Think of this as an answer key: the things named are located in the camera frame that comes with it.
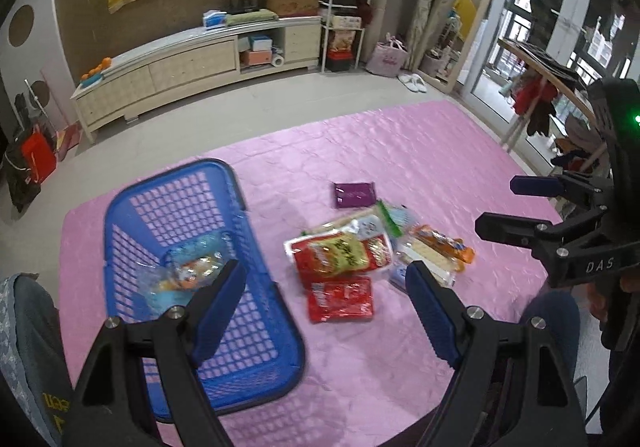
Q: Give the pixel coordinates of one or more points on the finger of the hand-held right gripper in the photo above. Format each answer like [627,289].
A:
[505,229]
[535,184]

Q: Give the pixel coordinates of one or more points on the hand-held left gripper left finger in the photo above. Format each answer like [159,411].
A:
[220,312]

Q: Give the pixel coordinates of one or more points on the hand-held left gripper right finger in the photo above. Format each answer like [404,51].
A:
[430,312]

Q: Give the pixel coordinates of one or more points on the clear bag of orange snacks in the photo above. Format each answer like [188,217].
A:
[185,272]

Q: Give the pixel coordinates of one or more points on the blue plastic basket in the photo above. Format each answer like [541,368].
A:
[265,272]

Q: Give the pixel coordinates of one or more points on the orange snack packet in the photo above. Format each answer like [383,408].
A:
[442,242]

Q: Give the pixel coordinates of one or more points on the large red yellow snack packet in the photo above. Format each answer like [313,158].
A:
[335,254]

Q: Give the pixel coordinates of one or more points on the purple snack packet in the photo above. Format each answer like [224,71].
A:
[354,194]

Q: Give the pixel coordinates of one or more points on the person's right hand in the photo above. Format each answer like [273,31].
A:
[596,299]

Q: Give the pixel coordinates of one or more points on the red garment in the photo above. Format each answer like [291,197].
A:
[530,97]

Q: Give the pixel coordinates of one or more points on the wooden drying rack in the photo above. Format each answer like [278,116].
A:
[575,99]

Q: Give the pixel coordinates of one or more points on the person's jeans leg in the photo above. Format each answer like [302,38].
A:
[550,322]

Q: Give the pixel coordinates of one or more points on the white slipper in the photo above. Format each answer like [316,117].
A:
[407,81]
[420,84]

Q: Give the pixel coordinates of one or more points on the pink quilted mat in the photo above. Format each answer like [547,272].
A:
[350,152]

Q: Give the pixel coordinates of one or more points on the arched standing mirror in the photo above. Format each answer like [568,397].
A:
[465,12]

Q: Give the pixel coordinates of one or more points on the grey lace chair cover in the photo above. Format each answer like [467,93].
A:
[30,337]

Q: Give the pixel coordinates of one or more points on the pink tote bag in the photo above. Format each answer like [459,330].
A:
[387,59]

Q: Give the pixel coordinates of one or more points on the black bag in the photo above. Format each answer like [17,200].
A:
[20,187]

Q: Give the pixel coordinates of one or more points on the printed carton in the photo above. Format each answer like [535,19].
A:
[345,41]

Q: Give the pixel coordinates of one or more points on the red bag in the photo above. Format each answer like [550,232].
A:
[37,157]

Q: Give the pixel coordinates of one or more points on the white metal rack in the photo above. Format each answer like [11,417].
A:
[345,28]

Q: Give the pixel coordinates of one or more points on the cream tv cabinet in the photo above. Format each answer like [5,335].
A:
[190,62]

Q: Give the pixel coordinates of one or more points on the white paper roll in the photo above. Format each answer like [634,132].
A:
[278,61]

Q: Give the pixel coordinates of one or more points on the orange box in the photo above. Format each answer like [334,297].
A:
[257,57]

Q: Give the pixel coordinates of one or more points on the blue white box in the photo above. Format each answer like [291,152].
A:
[261,43]

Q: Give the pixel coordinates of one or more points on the plate of oranges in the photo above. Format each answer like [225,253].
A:
[102,63]

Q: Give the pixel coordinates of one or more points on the blue tissue box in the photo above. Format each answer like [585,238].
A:
[215,19]

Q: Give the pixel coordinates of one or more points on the cardboard box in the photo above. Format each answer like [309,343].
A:
[292,2]

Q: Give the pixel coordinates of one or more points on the black router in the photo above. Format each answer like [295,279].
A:
[245,3]

